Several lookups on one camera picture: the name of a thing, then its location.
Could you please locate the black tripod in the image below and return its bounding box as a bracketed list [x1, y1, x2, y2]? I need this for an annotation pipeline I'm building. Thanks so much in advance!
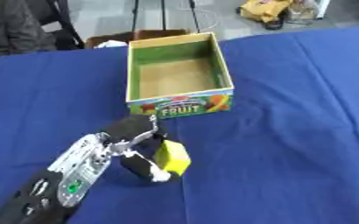
[129, 0, 203, 34]

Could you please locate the person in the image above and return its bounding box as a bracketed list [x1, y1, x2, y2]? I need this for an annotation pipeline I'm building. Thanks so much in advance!
[0, 0, 60, 66]

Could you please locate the yellow block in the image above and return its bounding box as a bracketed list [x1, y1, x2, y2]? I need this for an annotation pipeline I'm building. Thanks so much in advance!
[153, 139, 194, 177]

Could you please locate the cardboard box with green inside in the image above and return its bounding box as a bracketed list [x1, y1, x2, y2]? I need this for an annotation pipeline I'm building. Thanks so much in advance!
[124, 31, 236, 119]

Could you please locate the black chair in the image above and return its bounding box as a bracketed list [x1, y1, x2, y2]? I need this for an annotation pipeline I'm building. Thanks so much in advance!
[25, 0, 87, 51]

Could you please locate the brown cardboard box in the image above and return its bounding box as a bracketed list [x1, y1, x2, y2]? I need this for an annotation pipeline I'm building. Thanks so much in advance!
[82, 28, 192, 50]

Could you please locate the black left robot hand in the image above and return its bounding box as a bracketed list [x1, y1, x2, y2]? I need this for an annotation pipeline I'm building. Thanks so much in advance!
[100, 114, 186, 184]

